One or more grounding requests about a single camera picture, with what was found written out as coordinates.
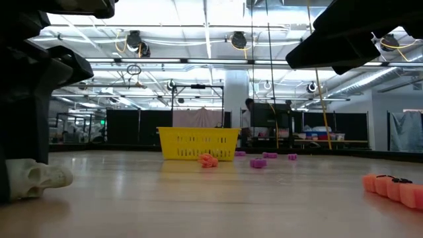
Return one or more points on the person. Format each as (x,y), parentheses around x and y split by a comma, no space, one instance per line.
(247,117)

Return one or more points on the black partition panel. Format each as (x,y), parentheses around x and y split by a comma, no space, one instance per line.
(138,127)

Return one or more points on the yellow plastic basket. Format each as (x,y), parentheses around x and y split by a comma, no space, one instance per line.
(198,143)

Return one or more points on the black camera stand frame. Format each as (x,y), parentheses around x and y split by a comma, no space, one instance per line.
(172,102)

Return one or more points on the black overhead camera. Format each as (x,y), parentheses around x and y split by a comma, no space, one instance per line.
(238,40)

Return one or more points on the orange plastic toy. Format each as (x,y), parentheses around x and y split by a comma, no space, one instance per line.
(207,161)
(393,193)

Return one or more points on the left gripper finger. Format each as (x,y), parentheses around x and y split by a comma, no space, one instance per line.
(2,185)
(26,132)

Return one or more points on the black equipment rack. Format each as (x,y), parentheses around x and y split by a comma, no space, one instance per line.
(267,119)

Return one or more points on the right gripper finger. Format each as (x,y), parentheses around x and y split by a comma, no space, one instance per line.
(330,51)
(347,68)

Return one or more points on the work table with boxes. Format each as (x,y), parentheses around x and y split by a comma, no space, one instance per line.
(330,142)

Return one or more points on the purple plastic toy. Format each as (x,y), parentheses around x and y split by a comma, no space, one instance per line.
(257,162)
(270,155)
(240,153)
(292,157)

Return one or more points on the beige plastic skull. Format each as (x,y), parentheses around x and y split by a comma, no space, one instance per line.
(36,178)

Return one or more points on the grey hanging cloth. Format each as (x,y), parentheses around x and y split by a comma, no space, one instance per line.
(406,130)

